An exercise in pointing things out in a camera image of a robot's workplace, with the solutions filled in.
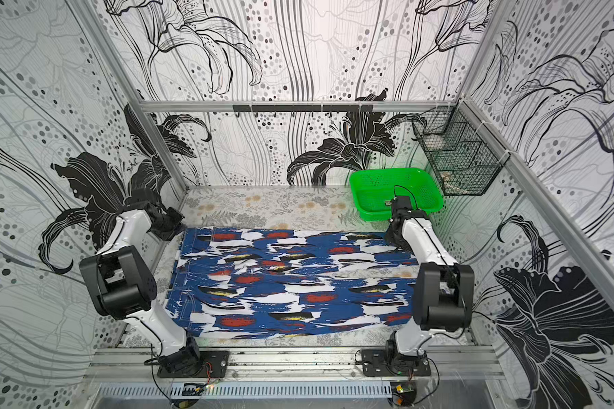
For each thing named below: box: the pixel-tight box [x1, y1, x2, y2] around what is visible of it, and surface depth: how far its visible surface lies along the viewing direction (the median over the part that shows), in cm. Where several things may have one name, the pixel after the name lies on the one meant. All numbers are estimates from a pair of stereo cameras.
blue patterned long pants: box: [165, 227, 418, 339], surface depth 90 cm
